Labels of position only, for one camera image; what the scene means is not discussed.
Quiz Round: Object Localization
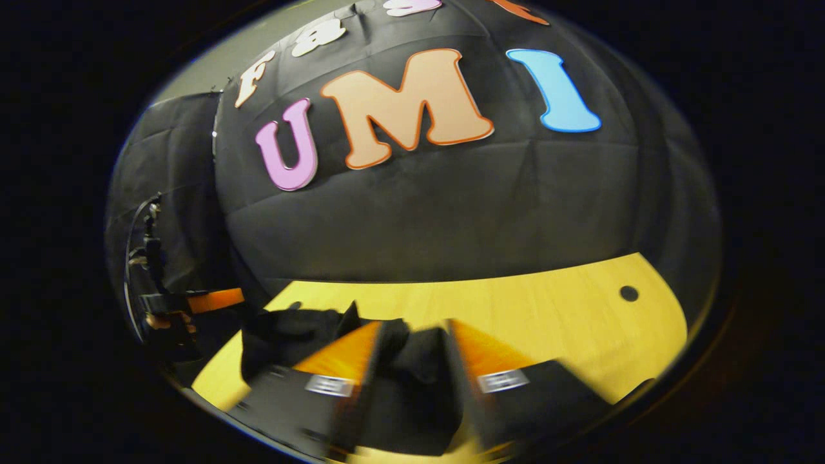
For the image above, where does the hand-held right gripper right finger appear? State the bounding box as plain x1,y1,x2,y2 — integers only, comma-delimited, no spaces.
443,318,614,453

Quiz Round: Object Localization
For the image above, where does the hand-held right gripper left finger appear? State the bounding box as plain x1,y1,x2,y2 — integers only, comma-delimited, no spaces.
228,320,389,459

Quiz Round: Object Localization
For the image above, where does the black buttoned cardigan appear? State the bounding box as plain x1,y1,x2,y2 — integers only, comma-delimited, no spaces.
240,302,468,457

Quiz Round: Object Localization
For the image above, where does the black backdrop cloth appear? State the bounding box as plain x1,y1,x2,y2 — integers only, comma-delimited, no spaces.
106,0,723,336

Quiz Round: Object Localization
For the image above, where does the black stand with cable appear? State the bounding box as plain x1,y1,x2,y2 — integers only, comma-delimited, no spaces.
124,192,170,294

